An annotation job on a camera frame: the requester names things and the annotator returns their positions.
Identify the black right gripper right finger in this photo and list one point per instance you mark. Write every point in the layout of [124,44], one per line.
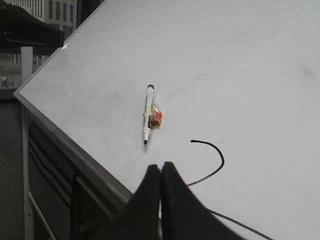
[183,217]

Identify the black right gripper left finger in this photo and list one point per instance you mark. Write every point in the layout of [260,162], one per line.
[139,219]

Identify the white black-tipped whiteboard marker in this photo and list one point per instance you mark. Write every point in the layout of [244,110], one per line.
[147,122]

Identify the white whiteboard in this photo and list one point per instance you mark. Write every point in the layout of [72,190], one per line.
[238,84]

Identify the grey whiteboard stand frame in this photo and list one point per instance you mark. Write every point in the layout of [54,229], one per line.
[66,191]

